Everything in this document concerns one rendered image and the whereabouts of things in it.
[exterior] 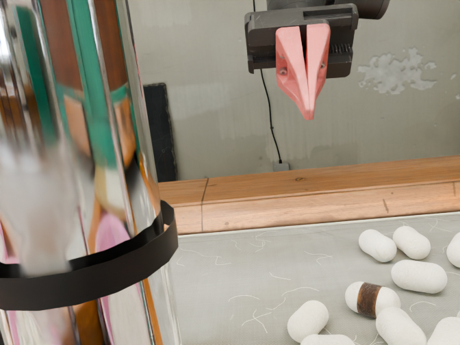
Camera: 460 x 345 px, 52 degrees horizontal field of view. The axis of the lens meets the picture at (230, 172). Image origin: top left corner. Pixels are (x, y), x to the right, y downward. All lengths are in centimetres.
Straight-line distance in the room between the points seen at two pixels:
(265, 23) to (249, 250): 20
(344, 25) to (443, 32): 208
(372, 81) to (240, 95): 65
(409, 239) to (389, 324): 12
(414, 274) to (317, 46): 20
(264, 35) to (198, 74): 191
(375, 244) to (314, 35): 18
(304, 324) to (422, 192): 24
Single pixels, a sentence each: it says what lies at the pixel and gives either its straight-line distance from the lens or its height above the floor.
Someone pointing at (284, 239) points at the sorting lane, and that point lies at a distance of 44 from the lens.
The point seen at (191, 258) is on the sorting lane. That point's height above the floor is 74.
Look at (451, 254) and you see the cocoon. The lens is 39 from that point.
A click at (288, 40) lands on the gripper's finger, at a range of 42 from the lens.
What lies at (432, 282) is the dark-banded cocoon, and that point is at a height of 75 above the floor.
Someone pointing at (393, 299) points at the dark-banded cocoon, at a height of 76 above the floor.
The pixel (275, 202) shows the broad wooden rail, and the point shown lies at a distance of 48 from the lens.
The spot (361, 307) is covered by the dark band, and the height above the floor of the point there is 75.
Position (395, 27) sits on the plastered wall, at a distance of 245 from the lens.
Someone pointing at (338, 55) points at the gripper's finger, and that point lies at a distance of 47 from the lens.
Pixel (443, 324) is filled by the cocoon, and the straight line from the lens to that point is 30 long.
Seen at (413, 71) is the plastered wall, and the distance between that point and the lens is 249.
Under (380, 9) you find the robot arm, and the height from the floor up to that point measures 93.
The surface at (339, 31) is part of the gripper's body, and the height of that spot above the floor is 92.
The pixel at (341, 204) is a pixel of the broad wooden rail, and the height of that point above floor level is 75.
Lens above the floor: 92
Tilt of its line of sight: 16 degrees down
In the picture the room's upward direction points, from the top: 6 degrees counter-clockwise
